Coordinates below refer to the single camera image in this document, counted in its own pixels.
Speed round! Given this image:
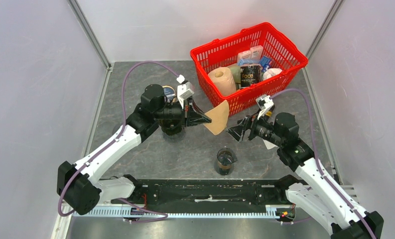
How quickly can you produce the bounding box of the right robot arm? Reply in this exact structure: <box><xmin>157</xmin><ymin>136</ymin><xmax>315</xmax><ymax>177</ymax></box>
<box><xmin>226</xmin><ymin>113</ymin><xmax>384</xmax><ymax>239</ymax></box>

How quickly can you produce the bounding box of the brown paper coffee filter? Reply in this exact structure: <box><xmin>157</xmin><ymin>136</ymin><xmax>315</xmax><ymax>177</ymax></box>
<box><xmin>203</xmin><ymin>100</ymin><xmax>229</xmax><ymax>135</ymax></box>

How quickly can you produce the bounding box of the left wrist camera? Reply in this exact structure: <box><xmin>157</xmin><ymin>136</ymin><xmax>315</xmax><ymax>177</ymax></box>
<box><xmin>176</xmin><ymin>75</ymin><xmax>195</xmax><ymax>109</ymax></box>

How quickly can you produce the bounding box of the black face tissue pack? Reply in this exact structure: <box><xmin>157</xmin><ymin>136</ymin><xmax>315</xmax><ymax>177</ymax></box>
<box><xmin>240</xmin><ymin>64</ymin><xmax>262</xmax><ymax>88</ymax></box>

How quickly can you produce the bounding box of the glass jar with brown band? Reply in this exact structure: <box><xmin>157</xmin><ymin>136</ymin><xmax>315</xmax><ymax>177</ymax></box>
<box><xmin>214</xmin><ymin>147</ymin><xmax>238</xmax><ymax>176</ymax></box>

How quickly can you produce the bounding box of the white plastic bag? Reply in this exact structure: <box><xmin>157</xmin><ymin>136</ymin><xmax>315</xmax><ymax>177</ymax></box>
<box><xmin>262</xmin><ymin>68</ymin><xmax>282</xmax><ymax>81</ymax></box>

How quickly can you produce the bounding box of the beige paper towel roll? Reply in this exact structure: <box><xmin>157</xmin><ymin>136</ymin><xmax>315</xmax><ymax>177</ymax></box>
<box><xmin>208</xmin><ymin>67</ymin><xmax>237</xmax><ymax>97</ymax></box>

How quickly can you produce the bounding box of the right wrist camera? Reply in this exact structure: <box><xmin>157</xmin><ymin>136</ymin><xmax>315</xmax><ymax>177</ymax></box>
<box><xmin>256</xmin><ymin>95</ymin><xmax>274</xmax><ymax>120</ymax></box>

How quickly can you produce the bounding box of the white box in basket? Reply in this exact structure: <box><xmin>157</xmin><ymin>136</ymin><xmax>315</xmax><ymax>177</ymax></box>
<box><xmin>250</xmin><ymin>45</ymin><xmax>263</xmax><ymax>61</ymax></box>
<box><xmin>237</xmin><ymin>50</ymin><xmax>252</xmax><ymax>65</ymax></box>

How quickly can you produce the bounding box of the red plastic basket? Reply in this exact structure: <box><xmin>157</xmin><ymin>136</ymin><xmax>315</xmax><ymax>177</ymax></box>
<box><xmin>190</xmin><ymin>22</ymin><xmax>308</xmax><ymax>116</ymax></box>

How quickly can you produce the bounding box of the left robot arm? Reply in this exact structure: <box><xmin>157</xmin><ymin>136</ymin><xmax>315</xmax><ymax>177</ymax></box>
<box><xmin>57</xmin><ymin>84</ymin><xmax>212</xmax><ymax>217</ymax></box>

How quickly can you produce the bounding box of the white paper sheet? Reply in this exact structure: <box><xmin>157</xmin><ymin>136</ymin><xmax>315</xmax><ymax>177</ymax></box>
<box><xmin>263</xmin><ymin>140</ymin><xmax>276</xmax><ymax>150</ymax></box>

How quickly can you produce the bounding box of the dark green glass dripper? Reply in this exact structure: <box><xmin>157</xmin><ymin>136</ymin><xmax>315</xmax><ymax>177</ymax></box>
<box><xmin>159</xmin><ymin>119</ymin><xmax>182</xmax><ymax>136</ymax></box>

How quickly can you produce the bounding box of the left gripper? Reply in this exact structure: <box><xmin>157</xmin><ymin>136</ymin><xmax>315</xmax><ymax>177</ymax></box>
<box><xmin>154</xmin><ymin>96</ymin><xmax>211</xmax><ymax>129</ymax></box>

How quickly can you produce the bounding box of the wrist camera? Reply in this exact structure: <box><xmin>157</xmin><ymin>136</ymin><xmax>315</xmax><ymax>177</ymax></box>
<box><xmin>176</xmin><ymin>75</ymin><xmax>195</xmax><ymax>109</ymax></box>
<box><xmin>256</xmin><ymin>95</ymin><xmax>274</xmax><ymax>120</ymax></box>

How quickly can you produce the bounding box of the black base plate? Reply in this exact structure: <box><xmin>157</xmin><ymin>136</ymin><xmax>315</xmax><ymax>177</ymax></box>
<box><xmin>127</xmin><ymin>175</ymin><xmax>299</xmax><ymax>213</ymax></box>

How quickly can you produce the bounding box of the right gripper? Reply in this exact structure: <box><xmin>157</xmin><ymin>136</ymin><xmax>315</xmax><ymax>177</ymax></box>
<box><xmin>224</xmin><ymin>108</ymin><xmax>284</xmax><ymax>147</ymax></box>

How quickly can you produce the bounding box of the blue packet in basket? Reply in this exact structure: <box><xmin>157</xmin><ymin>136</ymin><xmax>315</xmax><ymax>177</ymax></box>
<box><xmin>259</xmin><ymin>56</ymin><xmax>272</xmax><ymax>72</ymax></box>

